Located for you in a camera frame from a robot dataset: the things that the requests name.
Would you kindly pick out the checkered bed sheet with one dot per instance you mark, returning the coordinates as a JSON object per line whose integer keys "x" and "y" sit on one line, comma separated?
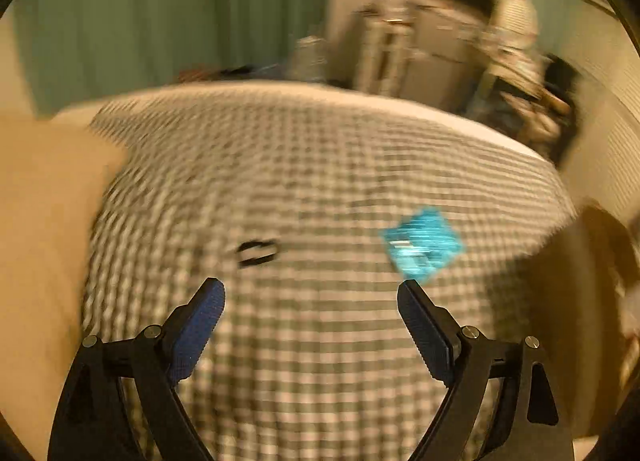
{"x": 281, "y": 191}

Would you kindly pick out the white vanity desk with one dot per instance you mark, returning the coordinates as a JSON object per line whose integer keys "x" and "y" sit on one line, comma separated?
{"x": 513, "y": 102}

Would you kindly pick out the grey mini fridge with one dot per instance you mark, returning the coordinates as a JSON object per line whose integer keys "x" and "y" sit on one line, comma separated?
{"x": 444, "y": 63}

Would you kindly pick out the yellow pillow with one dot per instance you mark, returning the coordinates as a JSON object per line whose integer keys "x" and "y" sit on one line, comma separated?
{"x": 53, "y": 178}

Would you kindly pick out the large clear water jug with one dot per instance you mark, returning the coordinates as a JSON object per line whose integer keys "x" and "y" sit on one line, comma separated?
{"x": 308, "y": 60}

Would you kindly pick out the green curtain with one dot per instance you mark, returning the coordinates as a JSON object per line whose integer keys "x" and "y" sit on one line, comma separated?
{"x": 75, "y": 50}

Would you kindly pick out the oval vanity mirror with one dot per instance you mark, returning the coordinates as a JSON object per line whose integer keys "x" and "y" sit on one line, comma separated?
{"x": 516, "y": 24}

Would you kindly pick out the black chair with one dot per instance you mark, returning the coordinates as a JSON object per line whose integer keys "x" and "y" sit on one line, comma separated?
{"x": 560, "y": 84}

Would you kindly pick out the brown cardboard box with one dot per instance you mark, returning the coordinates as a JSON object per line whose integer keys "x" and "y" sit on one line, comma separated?
{"x": 575, "y": 281}

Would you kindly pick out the cyan foil packet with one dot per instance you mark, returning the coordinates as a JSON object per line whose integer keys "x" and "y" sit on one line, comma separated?
{"x": 421, "y": 246}

